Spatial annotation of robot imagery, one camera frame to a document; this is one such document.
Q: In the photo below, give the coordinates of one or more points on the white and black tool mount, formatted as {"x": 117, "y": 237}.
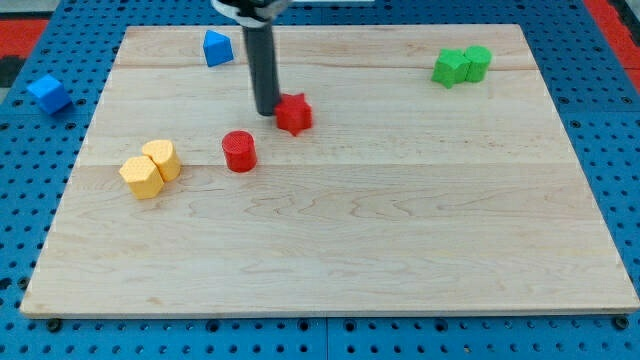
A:
{"x": 251, "y": 13}

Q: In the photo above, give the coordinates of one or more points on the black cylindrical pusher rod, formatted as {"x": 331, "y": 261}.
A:
{"x": 261, "y": 55}

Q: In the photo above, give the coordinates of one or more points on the red star block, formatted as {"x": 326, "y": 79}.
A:
{"x": 293, "y": 113}

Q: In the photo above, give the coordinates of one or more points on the green star block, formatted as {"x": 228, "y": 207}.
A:
{"x": 450, "y": 68}

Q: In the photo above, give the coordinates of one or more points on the blue triangle block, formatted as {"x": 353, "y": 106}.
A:
{"x": 217, "y": 48}

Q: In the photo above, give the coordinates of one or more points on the red cylinder block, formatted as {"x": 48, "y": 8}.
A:
{"x": 239, "y": 150}

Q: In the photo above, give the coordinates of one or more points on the yellow heart block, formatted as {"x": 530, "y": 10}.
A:
{"x": 163, "y": 154}

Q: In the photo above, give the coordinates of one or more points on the yellow hexagon block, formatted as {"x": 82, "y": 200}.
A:
{"x": 142, "y": 177}

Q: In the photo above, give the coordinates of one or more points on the blue cube block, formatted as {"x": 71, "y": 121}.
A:
{"x": 50, "y": 94}

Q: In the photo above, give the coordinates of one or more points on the green cylinder block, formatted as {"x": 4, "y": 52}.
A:
{"x": 480, "y": 58}

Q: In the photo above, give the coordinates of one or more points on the wooden board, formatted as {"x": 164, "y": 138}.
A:
{"x": 404, "y": 199}

